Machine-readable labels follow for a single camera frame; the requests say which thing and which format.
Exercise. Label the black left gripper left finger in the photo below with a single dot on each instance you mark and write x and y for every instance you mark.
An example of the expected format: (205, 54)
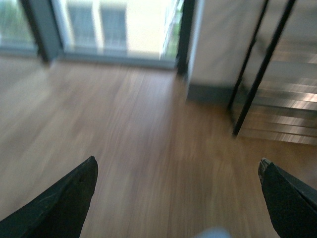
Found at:
(60, 211)

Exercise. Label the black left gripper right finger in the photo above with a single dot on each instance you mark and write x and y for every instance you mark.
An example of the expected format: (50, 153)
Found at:
(291, 203)

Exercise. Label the light blue slide sandal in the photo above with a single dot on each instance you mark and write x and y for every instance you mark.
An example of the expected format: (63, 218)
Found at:
(216, 232)

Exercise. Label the black metal shoe rack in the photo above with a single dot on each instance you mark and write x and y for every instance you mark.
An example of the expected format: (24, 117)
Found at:
(275, 95)

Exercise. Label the large window with frame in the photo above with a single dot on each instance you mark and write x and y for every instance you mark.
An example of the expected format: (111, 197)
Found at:
(152, 33)

